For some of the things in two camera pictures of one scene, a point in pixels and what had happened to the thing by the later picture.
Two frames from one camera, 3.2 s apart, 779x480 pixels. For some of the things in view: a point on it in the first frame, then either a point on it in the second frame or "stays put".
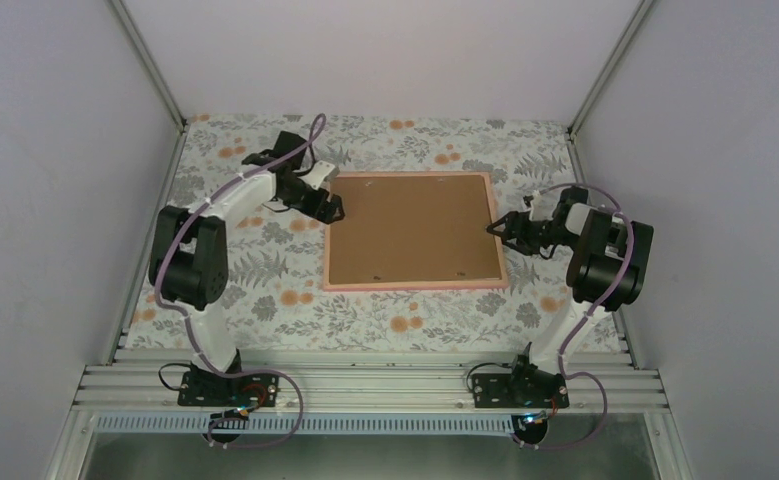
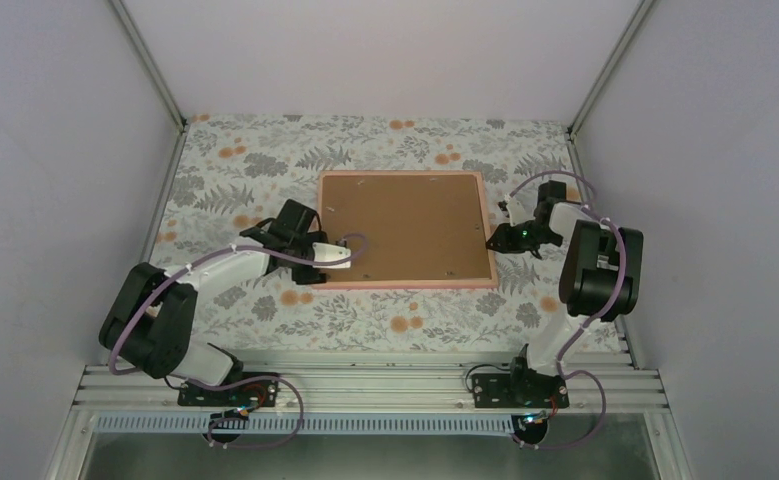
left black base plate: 201,389 stays put
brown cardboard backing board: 412,228 stays put
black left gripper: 325,216 → 308,277
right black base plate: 519,391 stays put
